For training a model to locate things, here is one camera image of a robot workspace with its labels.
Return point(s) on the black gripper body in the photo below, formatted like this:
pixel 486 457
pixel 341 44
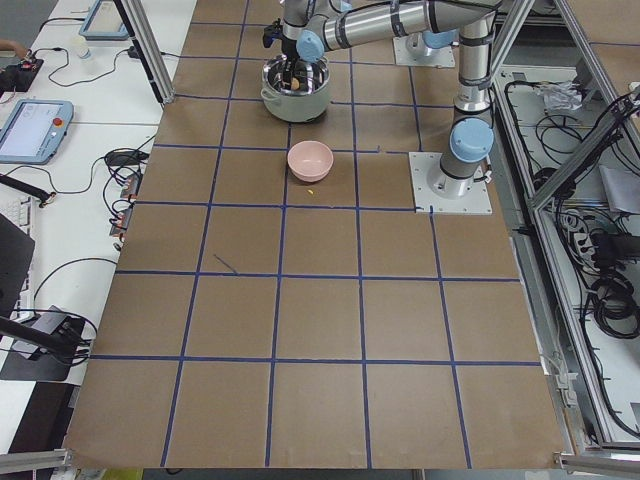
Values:
pixel 289 51

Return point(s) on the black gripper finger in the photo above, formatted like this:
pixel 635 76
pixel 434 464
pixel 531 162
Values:
pixel 286 72
pixel 298 70

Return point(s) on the pale green cooking pot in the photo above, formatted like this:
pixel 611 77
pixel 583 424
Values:
pixel 296 106

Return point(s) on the rear silver robot arm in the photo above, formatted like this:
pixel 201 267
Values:
pixel 427 43

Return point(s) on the front silver robot arm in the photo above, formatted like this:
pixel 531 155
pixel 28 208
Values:
pixel 310 29

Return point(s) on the pink bowl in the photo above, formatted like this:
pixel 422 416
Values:
pixel 310 161

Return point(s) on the far blue teach pendant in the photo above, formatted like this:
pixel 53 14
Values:
pixel 103 23

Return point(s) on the blue teach pendant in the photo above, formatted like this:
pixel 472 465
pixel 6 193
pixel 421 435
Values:
pixel 103 23
pixel 34 131

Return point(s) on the black power adapter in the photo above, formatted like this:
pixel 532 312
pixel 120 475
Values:
pixel 125 157

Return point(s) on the white cup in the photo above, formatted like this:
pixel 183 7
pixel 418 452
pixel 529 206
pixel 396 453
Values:
pixel 81 48

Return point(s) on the near blue teach pendant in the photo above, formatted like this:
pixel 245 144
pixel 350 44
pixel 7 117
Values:
pixel 34 131

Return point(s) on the crumpled white paper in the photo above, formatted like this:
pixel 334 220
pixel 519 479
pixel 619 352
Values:
pixel 559 96

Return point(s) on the black monitor stand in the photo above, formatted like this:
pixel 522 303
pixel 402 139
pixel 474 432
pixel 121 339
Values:
pixel 45 343

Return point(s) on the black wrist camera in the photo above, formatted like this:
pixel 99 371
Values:
pixel 272 33

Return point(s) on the rear robot base plate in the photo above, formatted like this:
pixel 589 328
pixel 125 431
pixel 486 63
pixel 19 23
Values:
pixel 443 59

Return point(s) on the aluminium frame post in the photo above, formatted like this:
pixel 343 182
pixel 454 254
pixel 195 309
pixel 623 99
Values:
pixel 136 23

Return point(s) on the front robot base plate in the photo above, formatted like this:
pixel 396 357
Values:
pixel 475 200

